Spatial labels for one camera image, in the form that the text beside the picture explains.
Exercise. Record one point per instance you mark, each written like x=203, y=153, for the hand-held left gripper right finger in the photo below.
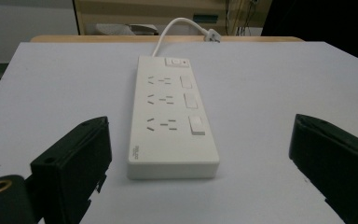
x=338, y=158

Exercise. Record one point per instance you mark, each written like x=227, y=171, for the white power plug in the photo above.
x=213, y=35

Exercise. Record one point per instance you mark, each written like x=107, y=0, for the wooden cabinet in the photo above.
x=155, y=15

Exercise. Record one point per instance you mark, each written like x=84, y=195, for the white paper sheet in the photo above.
x=124, y=29

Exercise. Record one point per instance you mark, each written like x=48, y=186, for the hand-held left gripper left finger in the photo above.
x=71, y=158

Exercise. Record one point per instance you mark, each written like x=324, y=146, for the white power strip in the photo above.
x=167, y=124

